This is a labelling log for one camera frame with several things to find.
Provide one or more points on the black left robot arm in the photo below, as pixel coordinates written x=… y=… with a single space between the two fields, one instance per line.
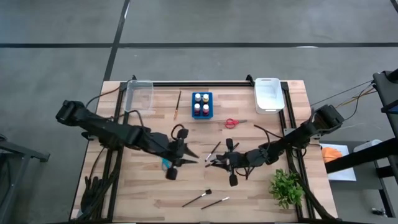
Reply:
x=102 y=127

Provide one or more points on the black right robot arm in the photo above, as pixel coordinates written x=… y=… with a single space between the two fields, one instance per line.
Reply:
x=298 y=137

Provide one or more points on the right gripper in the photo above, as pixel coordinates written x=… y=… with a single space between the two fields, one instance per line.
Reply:
x=236 y=160

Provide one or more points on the large black fan brush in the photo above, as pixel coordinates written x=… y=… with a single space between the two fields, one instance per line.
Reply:
x=236 y=146

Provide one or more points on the green artificial plant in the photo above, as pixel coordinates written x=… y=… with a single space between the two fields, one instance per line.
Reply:
x=286 y=188

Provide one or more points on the black metal stand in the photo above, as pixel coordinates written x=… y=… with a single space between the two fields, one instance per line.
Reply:
x=18 y=152

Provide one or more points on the white capped paint bottle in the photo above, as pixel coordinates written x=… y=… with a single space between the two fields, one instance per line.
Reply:
x=197 y=97

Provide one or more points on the black equipment cart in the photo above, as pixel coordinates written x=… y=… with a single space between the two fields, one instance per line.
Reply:
x=385 y=90

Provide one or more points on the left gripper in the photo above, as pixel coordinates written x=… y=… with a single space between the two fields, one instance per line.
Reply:
x=175 y=152

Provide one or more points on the grey metal bracket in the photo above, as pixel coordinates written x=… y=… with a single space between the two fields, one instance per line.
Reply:
x=287 y=133

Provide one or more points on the white plastic bin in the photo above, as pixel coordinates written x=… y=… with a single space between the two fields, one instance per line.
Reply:
x=269 y=95

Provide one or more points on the thin black paintbrush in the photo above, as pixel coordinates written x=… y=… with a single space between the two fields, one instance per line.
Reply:
x=214 y=203

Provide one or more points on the white sheet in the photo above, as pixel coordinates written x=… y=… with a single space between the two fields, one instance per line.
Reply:
x=342 y=175

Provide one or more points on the thin brown orange paintbrush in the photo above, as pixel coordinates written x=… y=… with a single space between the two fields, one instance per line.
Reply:
x=178 y=104

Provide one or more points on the orange cloth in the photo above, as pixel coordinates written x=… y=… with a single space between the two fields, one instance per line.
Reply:
x=331 y=154

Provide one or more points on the blue plastic basket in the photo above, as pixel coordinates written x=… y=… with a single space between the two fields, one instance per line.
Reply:
x=202 y=118

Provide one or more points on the black aluminium table frame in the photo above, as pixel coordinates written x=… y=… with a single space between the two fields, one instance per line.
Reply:
x=202 y=84

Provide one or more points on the clear plastic bin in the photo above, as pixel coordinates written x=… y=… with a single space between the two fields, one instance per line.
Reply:
x=138 y=96

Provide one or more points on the slim black silver-ferrule brush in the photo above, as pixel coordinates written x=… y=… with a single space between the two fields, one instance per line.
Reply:
x=213 y=152

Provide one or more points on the small black floor object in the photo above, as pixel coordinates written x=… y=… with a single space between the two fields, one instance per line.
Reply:
x=379 y=212

